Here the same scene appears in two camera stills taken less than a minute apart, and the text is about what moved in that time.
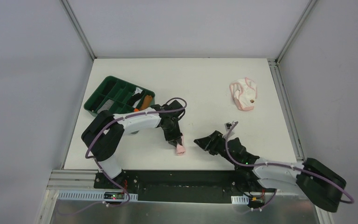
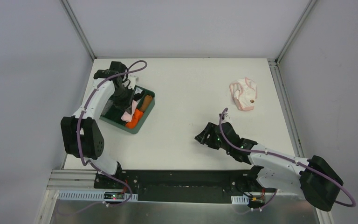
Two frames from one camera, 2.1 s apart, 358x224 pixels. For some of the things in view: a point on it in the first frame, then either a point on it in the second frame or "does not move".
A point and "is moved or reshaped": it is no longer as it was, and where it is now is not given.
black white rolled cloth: x=134 y=100 does not move
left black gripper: x=173 y=135 -> x=122 y=97
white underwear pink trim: x=244 y=92 does not move
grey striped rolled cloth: x=106 y=106 does not move
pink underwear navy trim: x=180 y=149 is moved or reshaped
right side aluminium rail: x=275 y=68 does not move
